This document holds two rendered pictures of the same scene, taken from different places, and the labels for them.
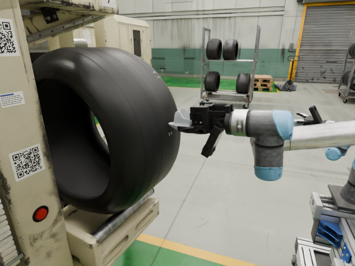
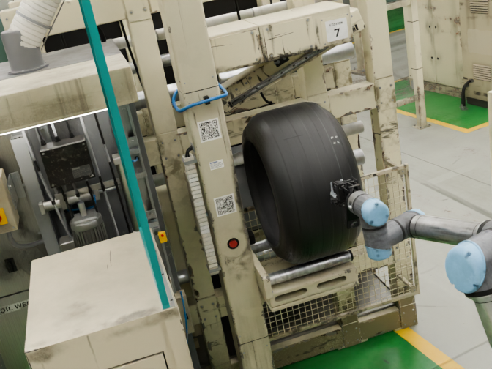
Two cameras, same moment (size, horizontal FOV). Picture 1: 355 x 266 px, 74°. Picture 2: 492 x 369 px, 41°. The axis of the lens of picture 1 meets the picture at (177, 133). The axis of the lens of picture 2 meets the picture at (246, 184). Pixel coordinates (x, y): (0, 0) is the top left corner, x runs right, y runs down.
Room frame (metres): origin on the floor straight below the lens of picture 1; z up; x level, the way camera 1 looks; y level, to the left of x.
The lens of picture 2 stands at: (-0.83, -1.38, 2.17)
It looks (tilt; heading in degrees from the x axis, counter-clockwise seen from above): 22 degrees down; 50
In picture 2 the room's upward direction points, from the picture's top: 11 degrees counter-clockwise
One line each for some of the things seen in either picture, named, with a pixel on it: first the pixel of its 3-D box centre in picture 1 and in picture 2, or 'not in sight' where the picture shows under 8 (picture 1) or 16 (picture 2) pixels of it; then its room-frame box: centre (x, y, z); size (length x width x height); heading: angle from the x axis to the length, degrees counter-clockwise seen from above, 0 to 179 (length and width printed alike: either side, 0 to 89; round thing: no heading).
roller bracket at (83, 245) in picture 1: (56, 230); (254, 265); (0.63, 0.41, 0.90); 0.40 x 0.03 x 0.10; 61
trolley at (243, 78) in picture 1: (228, 68); not in sight; (6.19, -1.31, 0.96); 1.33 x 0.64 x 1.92; 69
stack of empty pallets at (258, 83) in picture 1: (260, 82); not in sight; (8.95, -3.13, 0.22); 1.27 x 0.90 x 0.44; 161
